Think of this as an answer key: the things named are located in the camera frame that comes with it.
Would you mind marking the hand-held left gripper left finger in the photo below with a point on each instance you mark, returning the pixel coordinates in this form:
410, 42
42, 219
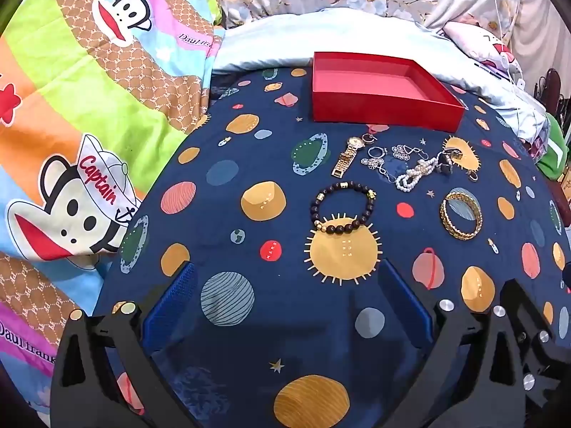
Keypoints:
171, 307

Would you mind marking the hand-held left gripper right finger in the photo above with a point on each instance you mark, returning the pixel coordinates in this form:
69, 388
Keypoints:
406, 307

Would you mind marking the gold bangle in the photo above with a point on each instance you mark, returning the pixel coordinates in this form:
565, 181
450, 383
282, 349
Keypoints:
446, 220

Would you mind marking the gold wrist watch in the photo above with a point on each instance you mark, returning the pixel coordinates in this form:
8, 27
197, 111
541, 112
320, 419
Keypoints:
345, 158

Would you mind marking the red cardboard box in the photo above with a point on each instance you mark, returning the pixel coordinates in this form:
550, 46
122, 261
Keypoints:
383, 107

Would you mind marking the navy planet-print blanket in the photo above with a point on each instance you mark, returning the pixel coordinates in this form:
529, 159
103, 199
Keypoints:
267, 142

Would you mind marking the colourful cartoon monkey blanket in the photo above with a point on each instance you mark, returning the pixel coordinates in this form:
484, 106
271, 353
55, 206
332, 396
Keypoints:
111, 111

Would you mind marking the green cloth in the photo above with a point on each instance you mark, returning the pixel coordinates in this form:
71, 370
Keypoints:
555, 151

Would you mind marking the pink cartoon pillow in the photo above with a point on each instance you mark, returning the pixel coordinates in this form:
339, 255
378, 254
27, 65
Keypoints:
468, 38

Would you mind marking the light blue quilt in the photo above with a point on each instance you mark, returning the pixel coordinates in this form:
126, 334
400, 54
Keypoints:
276, 40

